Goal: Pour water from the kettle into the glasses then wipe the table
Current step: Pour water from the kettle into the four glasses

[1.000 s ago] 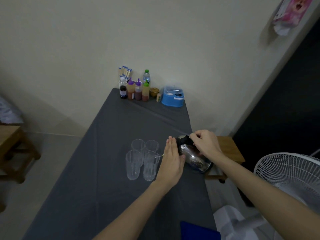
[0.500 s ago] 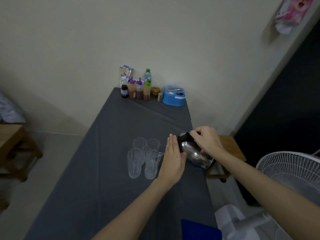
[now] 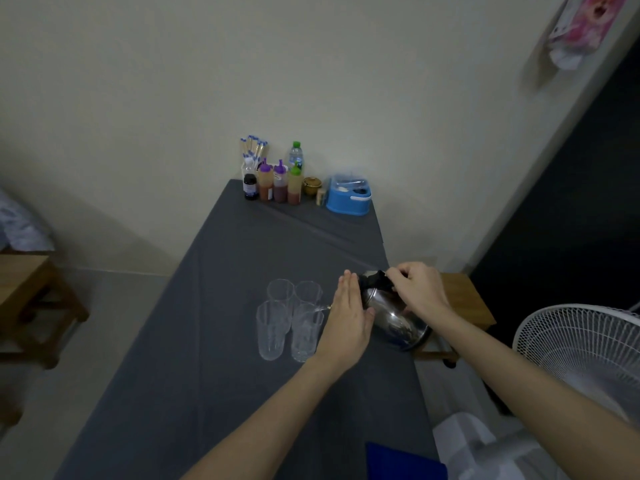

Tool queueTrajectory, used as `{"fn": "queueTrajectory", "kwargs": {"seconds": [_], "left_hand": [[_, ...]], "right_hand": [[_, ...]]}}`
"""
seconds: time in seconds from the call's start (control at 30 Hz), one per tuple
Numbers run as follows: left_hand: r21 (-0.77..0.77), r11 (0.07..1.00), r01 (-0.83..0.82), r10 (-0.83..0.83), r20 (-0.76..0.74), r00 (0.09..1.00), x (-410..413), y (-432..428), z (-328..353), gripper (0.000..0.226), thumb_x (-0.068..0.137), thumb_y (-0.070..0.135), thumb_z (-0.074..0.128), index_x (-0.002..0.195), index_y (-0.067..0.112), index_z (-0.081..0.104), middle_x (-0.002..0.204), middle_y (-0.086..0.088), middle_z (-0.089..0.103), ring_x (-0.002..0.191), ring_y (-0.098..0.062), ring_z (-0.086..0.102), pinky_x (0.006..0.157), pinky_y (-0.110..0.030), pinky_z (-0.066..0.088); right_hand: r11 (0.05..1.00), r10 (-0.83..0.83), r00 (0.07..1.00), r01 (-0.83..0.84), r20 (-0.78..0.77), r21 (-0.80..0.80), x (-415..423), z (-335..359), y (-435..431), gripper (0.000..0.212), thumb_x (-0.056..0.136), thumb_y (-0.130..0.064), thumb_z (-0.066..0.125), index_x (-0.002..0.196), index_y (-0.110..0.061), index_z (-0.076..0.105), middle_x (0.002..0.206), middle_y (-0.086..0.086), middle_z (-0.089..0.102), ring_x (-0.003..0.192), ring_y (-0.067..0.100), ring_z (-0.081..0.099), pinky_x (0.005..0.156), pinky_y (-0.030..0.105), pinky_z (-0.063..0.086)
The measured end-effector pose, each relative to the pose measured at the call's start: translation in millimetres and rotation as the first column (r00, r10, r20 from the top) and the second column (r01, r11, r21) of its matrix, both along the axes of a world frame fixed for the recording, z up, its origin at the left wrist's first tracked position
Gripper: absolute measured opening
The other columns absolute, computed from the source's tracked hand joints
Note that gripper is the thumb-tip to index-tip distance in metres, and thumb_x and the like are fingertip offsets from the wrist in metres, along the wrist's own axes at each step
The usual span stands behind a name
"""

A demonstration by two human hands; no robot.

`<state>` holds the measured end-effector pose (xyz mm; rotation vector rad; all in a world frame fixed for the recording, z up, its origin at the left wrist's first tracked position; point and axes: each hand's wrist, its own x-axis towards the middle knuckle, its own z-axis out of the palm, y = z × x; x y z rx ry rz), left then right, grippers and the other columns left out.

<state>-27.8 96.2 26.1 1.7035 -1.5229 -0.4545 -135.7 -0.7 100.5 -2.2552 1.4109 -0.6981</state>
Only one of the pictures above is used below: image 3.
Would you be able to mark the person's left hand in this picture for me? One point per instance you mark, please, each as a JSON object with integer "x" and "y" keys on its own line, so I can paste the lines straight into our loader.
{"x": 345, "y": 329}

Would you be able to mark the person's right hand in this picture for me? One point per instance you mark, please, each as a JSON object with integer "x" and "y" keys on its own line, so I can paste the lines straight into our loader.
{"x": 422, "y": 292}

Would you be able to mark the clear faceted glass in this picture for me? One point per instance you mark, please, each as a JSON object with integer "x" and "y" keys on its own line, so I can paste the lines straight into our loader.
{"x": 280, "y": 292}
{"x": 308, "y": 292}
{"x": 272, "y": 334}
{"x": 306, "y": 339}

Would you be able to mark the blue cleaning cloth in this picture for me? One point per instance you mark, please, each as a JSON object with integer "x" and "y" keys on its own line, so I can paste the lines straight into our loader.
{"x": 400, "y": 464}

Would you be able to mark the person's right forearm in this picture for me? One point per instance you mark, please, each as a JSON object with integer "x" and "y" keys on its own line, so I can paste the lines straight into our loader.
{"x": 525, "y": 389}

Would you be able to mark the person's left forearm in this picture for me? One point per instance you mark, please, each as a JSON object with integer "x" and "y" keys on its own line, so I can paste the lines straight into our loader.
{"x": 275, "y": 424}

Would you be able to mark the blue plastic condiment caddy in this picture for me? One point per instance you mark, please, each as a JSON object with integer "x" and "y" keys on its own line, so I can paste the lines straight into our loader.
{"x": 347, "y": 202}

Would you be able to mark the grey cloth-covered table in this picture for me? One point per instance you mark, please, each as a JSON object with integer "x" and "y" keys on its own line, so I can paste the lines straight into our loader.
{"x": 225, "y": 294}

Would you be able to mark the small toothpick container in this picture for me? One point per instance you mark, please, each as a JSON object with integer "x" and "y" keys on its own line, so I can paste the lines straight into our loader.
{"x": 320, "y": 196}

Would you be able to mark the small golden lidded jar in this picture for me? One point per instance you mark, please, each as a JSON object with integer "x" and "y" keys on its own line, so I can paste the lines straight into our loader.
{"x": 312, "y": 186}

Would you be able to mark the green-capped sauce bottle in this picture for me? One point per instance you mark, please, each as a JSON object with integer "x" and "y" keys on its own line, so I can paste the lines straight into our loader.
{"x": 295, "y": 189}

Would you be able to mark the purple-capped dark sauce bottle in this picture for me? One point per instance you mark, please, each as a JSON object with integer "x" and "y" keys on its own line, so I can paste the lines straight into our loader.
{"x": 280, "y": 187}

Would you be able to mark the purple-capped orange sauce bottle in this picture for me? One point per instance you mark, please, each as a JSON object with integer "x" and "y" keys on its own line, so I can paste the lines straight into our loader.
{"x": 265, "y": 184}

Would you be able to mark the white standing fan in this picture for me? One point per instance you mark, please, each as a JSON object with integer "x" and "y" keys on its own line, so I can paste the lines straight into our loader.
{"x": 580, "y": 344}

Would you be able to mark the dark glass labelled bottle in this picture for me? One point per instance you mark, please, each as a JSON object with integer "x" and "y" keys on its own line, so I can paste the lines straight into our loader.
{"x": 250, "y": 187}

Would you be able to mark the clear bottle white cap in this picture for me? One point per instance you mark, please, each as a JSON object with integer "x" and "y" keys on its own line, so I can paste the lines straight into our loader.
{"x": 248, "y": 164}

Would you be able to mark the pink hanging tissue pack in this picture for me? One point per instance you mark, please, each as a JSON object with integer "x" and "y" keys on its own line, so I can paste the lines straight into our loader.
{"x": 585, "y": 19}

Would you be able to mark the blue patterned table cover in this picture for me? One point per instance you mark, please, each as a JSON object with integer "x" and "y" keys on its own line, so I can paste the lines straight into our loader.
{"x": 20, "y": 224}

